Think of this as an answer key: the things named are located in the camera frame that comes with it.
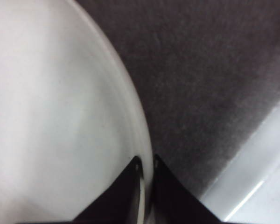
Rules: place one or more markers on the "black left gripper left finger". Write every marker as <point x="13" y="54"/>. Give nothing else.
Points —
<point x="119" y="204"/>

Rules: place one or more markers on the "white plate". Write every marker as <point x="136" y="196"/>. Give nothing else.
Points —
<point x="72" y="112"/>

